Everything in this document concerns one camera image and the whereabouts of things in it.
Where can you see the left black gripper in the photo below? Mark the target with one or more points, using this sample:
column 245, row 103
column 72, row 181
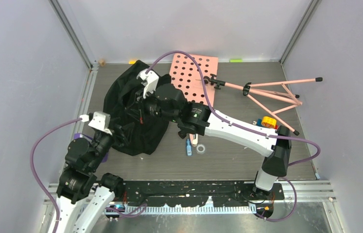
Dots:
column 125, row 133

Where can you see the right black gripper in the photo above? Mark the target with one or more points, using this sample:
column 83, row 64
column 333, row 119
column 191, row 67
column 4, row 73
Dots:
column 143, row 104

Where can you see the black student backpack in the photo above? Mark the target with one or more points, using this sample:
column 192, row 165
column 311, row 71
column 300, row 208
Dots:
column 136, row 134

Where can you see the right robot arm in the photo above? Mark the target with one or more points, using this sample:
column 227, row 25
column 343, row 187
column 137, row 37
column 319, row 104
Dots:
column 168, row 103

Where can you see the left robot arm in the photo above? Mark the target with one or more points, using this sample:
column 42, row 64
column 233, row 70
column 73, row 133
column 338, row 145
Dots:
column 81, row 199

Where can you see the red black stamp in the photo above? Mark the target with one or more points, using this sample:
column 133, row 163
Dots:
column 182, row 134

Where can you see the purple ball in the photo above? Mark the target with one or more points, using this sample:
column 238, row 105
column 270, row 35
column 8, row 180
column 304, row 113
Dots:
column 81, row 135

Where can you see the pink perforated music stand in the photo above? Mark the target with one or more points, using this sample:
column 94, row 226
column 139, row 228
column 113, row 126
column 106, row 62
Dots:
column 197, row 78

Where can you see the blue small clip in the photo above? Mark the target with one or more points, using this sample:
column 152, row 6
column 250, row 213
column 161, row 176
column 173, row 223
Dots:
column 188, row 148

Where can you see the pink small stapler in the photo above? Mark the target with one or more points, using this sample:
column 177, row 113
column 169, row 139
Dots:
column 194, row 139

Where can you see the clear tape roll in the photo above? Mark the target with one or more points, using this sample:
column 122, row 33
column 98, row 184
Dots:
column 201, row 149

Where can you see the green tape marker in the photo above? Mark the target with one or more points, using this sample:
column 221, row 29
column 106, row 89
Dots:
column 235, row 60

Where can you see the toy block car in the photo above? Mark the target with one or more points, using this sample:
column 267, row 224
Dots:
column 266, row 122

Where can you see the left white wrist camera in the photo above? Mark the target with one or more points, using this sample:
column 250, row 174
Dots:
column 98, row 121

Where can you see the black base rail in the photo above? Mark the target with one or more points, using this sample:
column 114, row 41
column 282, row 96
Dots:
column 196, row 193

